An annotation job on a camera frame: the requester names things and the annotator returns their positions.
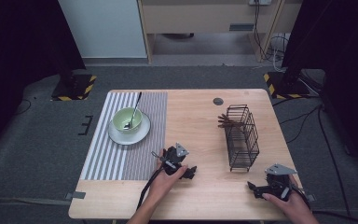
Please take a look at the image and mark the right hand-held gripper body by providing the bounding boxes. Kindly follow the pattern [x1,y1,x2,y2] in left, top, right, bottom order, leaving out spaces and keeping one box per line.
[264,163,298,202]

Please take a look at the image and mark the green bowl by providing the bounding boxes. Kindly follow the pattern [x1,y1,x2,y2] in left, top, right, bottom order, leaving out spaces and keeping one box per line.
[111,106,144,135]

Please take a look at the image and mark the curved black floor cable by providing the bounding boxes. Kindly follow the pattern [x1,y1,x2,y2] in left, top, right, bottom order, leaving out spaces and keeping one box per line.
[280,105,324,145]

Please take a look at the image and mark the black yellow striped stand base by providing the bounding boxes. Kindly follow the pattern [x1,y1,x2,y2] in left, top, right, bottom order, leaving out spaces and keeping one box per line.
[50,74,98,102]
[263,71,311,101]

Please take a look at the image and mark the grey striped placemat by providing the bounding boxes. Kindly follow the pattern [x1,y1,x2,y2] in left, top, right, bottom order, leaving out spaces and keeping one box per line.
[79,91,169,182]

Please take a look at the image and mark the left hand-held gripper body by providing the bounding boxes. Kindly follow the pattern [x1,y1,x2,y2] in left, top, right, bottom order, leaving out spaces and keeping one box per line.
[159,142,190,176]

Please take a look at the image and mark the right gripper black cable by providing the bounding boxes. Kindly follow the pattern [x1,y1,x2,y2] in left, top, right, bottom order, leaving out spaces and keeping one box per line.
[291,183,312,210]

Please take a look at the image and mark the light wooden desk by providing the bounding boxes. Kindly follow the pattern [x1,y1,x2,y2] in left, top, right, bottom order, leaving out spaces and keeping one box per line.
[136,0,304,65]

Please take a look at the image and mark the white cable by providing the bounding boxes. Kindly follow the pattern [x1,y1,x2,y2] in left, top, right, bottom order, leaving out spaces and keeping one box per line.
[268,32,291,73]

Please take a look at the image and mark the white plate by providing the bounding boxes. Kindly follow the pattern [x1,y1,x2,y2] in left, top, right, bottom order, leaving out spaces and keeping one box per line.
[107,111,152,147]

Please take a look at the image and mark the person's left hand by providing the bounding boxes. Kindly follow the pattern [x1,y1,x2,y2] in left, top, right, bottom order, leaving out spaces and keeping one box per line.
[148,157,189,205]

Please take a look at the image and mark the black wire basket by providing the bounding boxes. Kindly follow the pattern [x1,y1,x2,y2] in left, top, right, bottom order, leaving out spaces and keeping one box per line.
[224,104,261,173]

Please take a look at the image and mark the person's right hand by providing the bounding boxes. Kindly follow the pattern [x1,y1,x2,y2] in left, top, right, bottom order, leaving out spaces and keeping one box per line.
[261,174,312,218]

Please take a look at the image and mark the grey vent grille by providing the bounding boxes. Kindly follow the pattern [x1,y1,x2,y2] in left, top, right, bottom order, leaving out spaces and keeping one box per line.
[228,22,255,33]

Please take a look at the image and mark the long black floor cable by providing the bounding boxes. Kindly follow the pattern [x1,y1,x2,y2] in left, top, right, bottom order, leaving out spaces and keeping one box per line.
[317,105,358,224]

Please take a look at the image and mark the metal spoon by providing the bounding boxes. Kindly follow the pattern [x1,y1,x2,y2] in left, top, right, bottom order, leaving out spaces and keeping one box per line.
[123,91,143,131]

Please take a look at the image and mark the thin black floor cable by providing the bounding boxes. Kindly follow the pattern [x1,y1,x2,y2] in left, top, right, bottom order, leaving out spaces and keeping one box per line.
[13,98,33,117]

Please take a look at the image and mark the black curtain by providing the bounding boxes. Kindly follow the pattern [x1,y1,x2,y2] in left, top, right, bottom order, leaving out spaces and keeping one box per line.
[0,0,87,162]
[281,0,358,176]

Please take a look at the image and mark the hanging black cables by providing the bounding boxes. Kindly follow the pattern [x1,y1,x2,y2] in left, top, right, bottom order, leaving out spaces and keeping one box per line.
[253,0,281,63]

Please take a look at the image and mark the dark round object under desk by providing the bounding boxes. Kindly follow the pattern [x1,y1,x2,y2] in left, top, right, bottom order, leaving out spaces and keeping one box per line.
[160,32,196,40]

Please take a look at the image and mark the white cabinet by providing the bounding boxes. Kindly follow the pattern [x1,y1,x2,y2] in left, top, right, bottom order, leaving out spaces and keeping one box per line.
[58,0,148,60]

